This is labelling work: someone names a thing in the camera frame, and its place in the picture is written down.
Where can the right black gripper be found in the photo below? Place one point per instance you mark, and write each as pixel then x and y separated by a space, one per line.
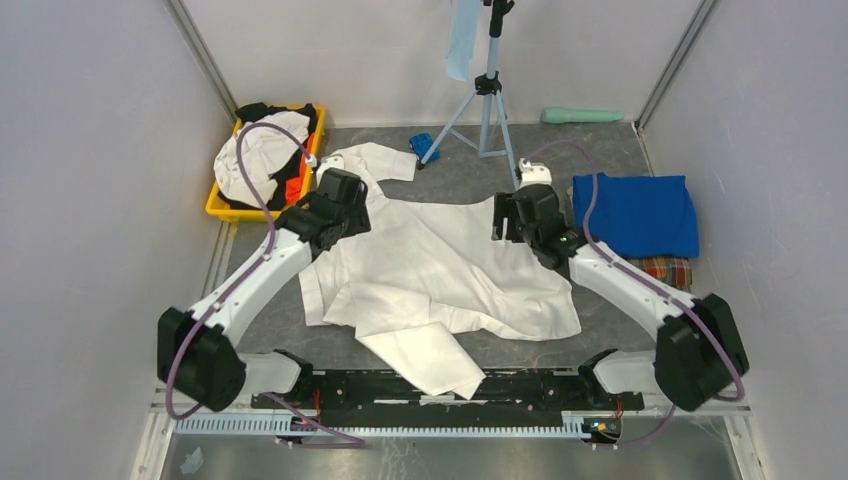
pixel 506 207

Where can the white long-sleeve shirt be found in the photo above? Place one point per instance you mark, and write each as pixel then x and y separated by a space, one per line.
pixel 425 273

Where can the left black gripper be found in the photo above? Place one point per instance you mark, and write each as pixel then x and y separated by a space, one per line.
pixel 359 220

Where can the orange garment in tray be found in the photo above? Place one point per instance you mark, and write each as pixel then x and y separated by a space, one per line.
pixel 295 186

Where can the mint green cylinder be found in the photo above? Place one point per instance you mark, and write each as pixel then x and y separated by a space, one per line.
pixel 561 115

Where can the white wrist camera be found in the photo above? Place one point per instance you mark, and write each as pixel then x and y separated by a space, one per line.
pixel 530 173
pixel 316 168

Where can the blue printed t-shirt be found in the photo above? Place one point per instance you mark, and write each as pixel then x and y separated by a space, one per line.
pixel 638 216

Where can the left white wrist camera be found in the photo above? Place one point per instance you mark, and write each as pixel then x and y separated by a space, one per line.
pixel 316 168

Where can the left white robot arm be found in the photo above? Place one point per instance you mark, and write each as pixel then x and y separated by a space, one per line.
pixel 196 348

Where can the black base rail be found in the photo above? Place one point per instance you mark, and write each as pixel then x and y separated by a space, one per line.
pixel 505 398

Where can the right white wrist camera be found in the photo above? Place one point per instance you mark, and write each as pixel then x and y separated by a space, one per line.
pixel 530 173

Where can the small blue object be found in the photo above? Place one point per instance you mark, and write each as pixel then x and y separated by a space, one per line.
pixel 420 144

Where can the yellow plastic tray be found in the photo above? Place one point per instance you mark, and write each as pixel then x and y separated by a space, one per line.
pixel 252 165

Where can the black garment in tray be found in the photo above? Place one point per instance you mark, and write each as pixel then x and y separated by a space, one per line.
pixel 291 175

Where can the light blue music stand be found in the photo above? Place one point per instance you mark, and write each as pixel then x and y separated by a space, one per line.
pixel 494 139

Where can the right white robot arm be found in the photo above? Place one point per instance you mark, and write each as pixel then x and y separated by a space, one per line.
pixel 698 354

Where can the folded plaid shirt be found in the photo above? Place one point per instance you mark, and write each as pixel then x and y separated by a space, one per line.
pixel 671 270

